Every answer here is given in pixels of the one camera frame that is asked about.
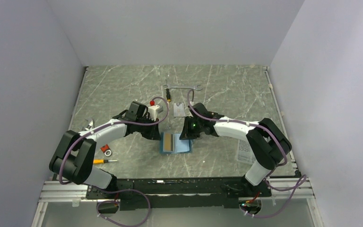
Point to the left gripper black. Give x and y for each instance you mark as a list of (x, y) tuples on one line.
[(153, 134)]

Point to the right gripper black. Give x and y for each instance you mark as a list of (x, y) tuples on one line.
[(186, 134)]

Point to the single gold credit card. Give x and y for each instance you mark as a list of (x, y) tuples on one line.
[(168, 142)]

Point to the blue leather card holder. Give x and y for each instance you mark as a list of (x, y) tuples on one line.
[(180, 146)]

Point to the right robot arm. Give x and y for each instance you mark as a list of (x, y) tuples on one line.
[(268, 144)]

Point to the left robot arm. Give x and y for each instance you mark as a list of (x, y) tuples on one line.
[(74, 156)]

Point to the silver credit card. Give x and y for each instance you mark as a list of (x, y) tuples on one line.
[(178, 110)]

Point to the silver open-end wrench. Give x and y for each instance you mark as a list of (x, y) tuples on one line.
[(170, 86)]

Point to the red adjustable wrench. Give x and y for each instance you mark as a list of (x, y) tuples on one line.
[(106, 150)]

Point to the clear plastic screw box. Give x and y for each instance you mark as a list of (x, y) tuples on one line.
[(244, 153)]

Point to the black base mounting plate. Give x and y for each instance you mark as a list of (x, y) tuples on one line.
[(226, 192)]

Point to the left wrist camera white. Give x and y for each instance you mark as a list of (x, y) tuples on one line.
[(154, 111)]

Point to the yellow handle screwdriver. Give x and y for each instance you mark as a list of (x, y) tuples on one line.
[(102, 161)]

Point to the aluminium frame rail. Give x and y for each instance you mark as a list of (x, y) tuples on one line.
[(281, 188)]

